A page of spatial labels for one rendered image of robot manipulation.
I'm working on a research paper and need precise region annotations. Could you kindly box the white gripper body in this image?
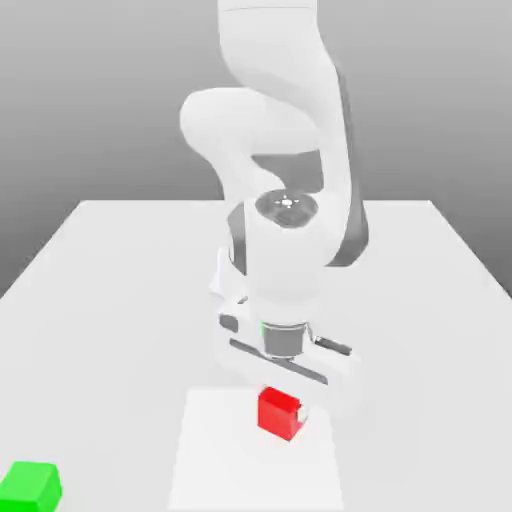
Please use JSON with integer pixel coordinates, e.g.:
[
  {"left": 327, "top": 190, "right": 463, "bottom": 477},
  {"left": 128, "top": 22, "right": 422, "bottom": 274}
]
[{"left": 214, "top": 334, "right": 360, "bottom": 408}]

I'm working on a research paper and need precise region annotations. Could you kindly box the small red cube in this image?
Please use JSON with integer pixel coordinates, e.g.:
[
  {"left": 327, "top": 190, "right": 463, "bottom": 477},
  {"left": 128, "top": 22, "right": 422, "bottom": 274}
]
[{"left": 256, "top": 385, "right": 304, "bottom": 443}]

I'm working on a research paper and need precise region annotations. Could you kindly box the small green cube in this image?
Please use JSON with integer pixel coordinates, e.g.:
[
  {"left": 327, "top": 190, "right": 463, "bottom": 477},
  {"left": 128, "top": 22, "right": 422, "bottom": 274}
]
[{"left": 0, "top": 460, "right": 64, "bottom": 512}]

